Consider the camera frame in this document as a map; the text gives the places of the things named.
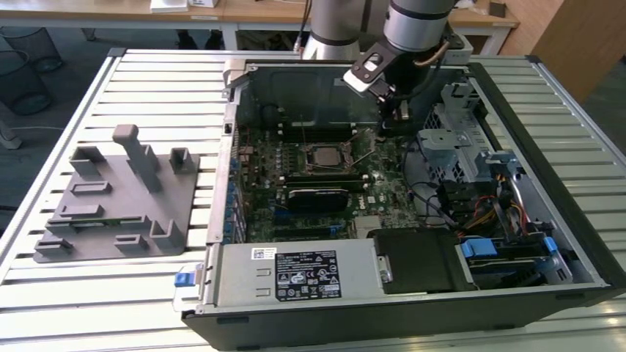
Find metal socket cover frame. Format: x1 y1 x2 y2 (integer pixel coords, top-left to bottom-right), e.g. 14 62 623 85
344 126 380 166

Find silver CPU chip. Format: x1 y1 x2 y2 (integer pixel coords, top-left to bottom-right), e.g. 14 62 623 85
312 145 345 166

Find black CPU socket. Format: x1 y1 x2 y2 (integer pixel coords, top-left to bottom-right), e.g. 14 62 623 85
301 142 353 175

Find metal drive cage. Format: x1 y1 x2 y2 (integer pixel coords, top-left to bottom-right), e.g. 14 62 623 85
414 82 495 184

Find black RAM slot white clips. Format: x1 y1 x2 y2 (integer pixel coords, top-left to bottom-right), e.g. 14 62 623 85
280 175 368 182
276 122 357 130
276 128 357 138
285 183 368 191

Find green motherboard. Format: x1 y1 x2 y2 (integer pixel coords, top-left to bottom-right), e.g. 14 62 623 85
232 124 431 245

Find black graphics card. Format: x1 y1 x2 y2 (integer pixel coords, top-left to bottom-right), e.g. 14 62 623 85
285 187 351 214

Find silver chipset heatsink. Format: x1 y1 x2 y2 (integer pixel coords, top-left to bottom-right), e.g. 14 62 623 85
353 216 384 238

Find silver support bar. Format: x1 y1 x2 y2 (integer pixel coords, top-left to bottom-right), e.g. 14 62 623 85
476 150 556 243

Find long black expansion slot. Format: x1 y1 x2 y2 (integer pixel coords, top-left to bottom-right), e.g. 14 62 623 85
271 227 331 238

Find black plastic shroud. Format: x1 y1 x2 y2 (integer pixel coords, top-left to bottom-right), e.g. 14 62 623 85
366 227 479 296

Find blue disk carrier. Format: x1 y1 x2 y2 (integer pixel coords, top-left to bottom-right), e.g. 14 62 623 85
459 237 499 260

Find black power supply label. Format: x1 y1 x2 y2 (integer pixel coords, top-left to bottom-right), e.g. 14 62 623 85
273 251 341 303

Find wooden cabinet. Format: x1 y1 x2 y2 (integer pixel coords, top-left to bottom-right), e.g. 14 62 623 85
499 0 626 104

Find silver power supply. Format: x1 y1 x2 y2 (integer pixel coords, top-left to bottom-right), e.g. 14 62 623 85
195 240 392 307

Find black PC case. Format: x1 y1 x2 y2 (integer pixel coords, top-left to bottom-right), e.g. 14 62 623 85
180 54 626 352

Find large white box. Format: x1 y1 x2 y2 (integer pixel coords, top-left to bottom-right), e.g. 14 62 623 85
148 0 189 14

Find grey parts rack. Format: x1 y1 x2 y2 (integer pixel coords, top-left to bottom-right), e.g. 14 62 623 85
32 123 201 264

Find green RAM stick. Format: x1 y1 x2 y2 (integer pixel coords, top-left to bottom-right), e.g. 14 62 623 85
72 217 144 225

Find wooden desk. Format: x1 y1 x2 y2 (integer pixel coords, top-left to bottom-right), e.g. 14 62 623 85
0 0 520 56

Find black mesh waste bin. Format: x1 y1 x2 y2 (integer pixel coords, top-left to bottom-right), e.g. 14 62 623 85
0 27 64 73
0 49 53 115

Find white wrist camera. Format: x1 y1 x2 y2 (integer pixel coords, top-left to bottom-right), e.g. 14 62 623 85
341 52 396 99

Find black ribbed plastic bracket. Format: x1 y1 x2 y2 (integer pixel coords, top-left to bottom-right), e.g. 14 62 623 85
436 181 483 230

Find coloured wire bundle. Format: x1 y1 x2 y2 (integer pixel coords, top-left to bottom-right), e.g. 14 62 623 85
454 194 532 239

